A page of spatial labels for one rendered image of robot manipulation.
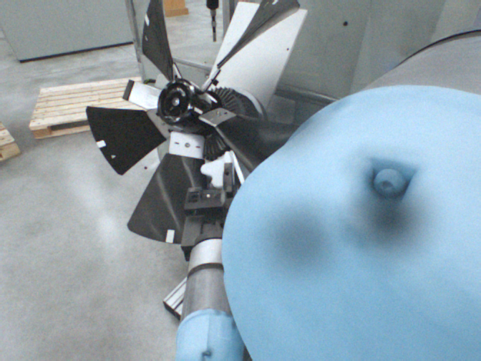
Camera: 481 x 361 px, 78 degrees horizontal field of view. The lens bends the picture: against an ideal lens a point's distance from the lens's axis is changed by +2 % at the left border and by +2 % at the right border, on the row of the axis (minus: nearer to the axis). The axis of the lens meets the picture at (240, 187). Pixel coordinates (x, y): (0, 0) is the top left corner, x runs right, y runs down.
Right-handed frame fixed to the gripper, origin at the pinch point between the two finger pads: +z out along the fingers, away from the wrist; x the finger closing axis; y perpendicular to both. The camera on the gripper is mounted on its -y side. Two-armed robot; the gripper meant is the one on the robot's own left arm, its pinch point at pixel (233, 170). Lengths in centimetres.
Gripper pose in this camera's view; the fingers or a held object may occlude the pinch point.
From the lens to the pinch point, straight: 58.7
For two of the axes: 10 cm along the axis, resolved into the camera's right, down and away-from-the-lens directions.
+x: 1.1, 7.6, 6.4
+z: 0.0, -6.4, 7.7
